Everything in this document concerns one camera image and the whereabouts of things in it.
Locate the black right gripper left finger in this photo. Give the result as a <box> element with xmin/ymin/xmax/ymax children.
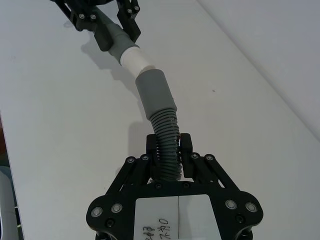
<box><xmin>104</xmin><ymin>134</ymin><xmax>163</xmax><ymax>198</ymax></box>

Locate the white table cloth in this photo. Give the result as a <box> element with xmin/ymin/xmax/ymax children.
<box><xmin>0</xmin><ymin>0</ymin><xmax>320</xmax><ymax>240</ymax></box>

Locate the grey pipe with white end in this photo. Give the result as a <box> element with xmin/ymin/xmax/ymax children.
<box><xmin>95</xmin><ymin>6</ymin><xmax>156</xmax><ymax>79</ymax></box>

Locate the grey corrugated hose with cuff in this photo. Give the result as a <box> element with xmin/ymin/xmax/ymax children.
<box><xmin>134</xmin><ymin>69</ymin><xmax>184</xmax><ymax>183</ymax></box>

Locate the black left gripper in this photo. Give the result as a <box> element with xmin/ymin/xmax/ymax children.
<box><xmin>49</xmin><ymin>0</ymin><xmax>143</xmax><ymax>52</ymax></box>

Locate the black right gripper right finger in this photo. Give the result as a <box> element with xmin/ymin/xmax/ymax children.
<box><xmin>180</xmin><ymin>133</ymin><xmax>241</xmax><ymax>193</ymax></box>

